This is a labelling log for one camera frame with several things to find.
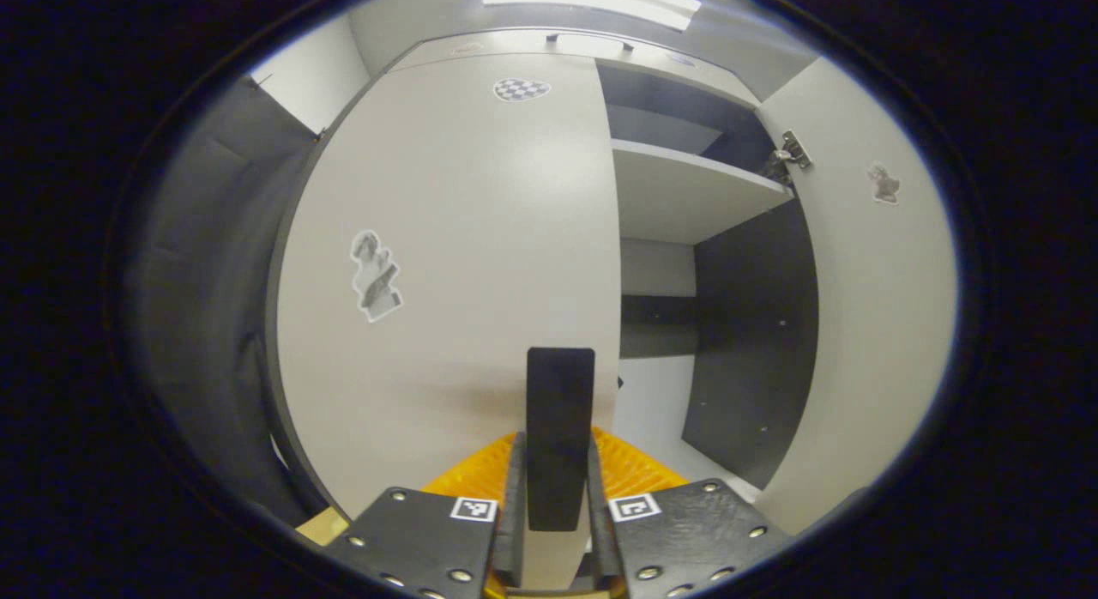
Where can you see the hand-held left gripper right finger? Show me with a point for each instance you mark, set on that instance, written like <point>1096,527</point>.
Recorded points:
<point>600,530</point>

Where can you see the grey cabinet drawer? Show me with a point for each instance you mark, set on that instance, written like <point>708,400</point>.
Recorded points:
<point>506,43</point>

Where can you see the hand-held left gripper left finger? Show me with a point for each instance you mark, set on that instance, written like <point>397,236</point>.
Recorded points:
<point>513,530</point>

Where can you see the large ceiling light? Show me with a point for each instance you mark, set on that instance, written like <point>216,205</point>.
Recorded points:
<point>592,3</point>

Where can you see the grey cabinet door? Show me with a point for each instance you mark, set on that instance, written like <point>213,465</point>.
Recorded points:
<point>875,324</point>
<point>446,238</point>

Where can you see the metal door hinge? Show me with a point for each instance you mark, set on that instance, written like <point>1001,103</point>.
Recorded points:
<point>791,153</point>

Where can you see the grey double-door shoe cabinet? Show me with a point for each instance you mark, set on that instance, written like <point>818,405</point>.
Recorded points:
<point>746,350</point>

